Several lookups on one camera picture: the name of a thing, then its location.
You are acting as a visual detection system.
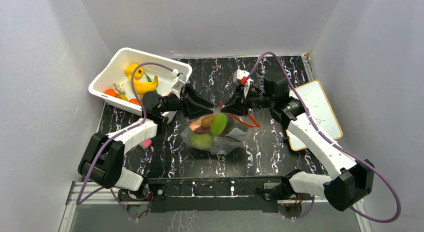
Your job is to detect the pink eraser block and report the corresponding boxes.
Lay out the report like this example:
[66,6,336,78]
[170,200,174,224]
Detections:
[139,139,153,150]

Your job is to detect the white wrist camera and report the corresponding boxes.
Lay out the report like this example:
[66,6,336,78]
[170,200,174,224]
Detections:
[232,69,253,98]
[170,68,186,98]

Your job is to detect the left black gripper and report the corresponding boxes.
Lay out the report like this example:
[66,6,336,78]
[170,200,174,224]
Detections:
[159,84,214,120]

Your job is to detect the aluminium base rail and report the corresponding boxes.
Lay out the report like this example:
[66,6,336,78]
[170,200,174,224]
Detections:
[59,179,372,232]

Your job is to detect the clear orange-zip bag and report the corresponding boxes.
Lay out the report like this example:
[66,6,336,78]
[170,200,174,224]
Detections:
[180,105,260,155]

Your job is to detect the white toy mushroom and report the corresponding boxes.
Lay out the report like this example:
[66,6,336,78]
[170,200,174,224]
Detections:
[112,82,126,95]

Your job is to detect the green toy cabbage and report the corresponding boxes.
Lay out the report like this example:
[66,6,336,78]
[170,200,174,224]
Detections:
[190,133,215,150]

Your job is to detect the brown toy kiwi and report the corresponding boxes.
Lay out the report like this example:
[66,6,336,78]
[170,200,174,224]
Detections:
[200,114,215,128]

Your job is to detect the orange toy carrot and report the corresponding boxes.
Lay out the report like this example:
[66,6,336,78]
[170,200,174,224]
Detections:
[104,88,119,98]

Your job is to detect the yellow toy bananas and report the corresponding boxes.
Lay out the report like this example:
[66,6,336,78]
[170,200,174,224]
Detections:
[117,74,159,102]

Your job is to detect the white plastic bin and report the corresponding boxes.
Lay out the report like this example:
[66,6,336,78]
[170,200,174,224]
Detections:
[88,47,193,125]

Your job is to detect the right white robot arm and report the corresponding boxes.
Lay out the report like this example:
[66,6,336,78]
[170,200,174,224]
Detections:
[221,69,374,212]

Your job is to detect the green toy starfruit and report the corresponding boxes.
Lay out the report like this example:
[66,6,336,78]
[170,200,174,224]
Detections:
[210,113,228,137]

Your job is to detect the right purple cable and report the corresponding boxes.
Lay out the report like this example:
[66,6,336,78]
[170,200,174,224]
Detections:
[246,51,402,224]

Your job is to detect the black marble table mat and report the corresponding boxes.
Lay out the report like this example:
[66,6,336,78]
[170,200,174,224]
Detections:
[82,55,347,182]

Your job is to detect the orange toy tomato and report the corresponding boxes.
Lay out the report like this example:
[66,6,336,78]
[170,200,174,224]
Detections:
[129,98,140,106]

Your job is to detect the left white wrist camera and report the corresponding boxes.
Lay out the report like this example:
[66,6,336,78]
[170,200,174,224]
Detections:
[170,68,186,98]

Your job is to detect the small whiteboard wooden frame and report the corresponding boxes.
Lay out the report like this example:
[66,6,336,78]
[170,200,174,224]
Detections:
[295,80,344,140]

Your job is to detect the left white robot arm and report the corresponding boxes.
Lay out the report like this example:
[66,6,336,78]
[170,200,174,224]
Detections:
[78,83,214,200]

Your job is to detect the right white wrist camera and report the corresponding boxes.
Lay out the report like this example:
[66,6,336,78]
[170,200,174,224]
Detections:
[232,69,253,98]

